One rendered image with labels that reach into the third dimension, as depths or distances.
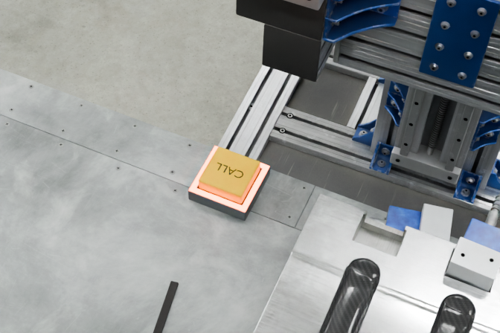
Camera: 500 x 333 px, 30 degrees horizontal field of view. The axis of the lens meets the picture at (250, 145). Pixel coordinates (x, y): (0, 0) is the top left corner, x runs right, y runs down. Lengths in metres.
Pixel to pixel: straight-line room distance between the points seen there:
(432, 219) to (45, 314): 0.47
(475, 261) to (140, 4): 1.70
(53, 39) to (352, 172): 0.95
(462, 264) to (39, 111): 0.61
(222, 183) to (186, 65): 1.28
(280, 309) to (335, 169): 0.97
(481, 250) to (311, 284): 0.19
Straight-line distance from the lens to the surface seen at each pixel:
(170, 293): 1.12
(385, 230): 1.10
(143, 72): 2.42
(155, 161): 1.23
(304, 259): 1.05
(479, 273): 1.04
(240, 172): 1.18
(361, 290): 1.04
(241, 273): 1.14
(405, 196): 1.95
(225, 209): 1.17
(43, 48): 2.51
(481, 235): 1.08
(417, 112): 1.71
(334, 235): 1.07
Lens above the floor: 1.79
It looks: 52 degrees down
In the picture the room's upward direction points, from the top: 2 degrees clockwise
